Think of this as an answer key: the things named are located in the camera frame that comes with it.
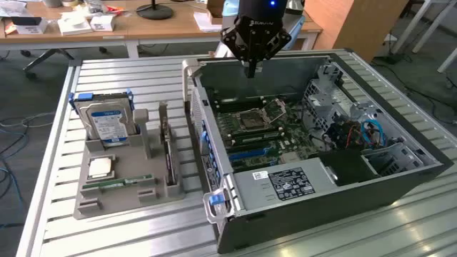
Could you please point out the installed RAM stick black label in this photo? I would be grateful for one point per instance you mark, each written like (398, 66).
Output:
(258, 136)

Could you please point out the grey power supply unit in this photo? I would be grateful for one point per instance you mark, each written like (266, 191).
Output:
(250, 192)

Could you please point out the small white labelled box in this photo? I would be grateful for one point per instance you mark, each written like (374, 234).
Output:
(103, 23)

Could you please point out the wooden cabinet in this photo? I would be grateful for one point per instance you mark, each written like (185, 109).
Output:
(371, 32)

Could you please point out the metal socket cover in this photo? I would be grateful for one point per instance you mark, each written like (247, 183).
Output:
(275, 109)

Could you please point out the long wooden desk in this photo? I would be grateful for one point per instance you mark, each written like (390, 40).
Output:
(54, 38)

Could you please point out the black round lamp base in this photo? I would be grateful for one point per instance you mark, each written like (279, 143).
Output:
(155, 13)

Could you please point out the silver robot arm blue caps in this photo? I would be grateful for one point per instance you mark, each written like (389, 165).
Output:
(297, 26)

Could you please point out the brown cardboard box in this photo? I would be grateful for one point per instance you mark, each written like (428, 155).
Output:
(214, 8)

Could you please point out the silver perforated drive cage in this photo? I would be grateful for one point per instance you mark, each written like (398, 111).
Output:
(329, 115)

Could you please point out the white box with black label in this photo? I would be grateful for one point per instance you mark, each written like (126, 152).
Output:
(33, 29)

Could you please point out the black desk leg with casters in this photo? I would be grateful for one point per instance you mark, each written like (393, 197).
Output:
(46, 58)

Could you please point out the grey cup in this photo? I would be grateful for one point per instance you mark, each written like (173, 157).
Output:
(53, 3)

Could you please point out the black device on box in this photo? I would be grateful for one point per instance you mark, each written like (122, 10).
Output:
(27, 21)

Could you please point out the grey metal disk bay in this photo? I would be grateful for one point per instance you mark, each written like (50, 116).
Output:
(390, 160)

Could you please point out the green RAM stick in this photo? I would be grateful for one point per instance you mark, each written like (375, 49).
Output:
(114, 182)

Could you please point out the blue case release latch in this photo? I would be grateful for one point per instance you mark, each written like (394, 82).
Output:
(215, 200)

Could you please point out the CPU socket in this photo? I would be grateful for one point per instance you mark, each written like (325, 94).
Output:
(253, 119)

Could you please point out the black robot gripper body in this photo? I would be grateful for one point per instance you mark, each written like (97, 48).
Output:
(259, 24)

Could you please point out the blue expansion slot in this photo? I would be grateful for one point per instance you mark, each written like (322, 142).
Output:
(249, 155)

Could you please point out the hard disk in blue carrier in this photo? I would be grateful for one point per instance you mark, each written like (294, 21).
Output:
(107, 125)

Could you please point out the green motherboard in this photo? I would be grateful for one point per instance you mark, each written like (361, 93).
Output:
(297, 146)

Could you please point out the silver CPU chip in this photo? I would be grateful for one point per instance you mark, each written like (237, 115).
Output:
(101, 167)

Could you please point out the open white cardboard box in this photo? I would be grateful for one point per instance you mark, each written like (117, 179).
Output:
(74, 26)

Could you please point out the white table frame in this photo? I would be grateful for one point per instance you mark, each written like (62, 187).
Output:
(411, 28)

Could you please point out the white paper booklet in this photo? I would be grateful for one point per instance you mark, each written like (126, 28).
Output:
(206, 24)

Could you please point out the black open PC case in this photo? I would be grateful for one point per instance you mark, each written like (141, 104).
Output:
(322, 222)

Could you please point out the graphics card with metal bracket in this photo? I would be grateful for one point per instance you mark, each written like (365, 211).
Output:
(171, 155)

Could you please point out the grey plastic parts rack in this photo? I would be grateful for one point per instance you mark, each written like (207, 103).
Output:
(133, 166)

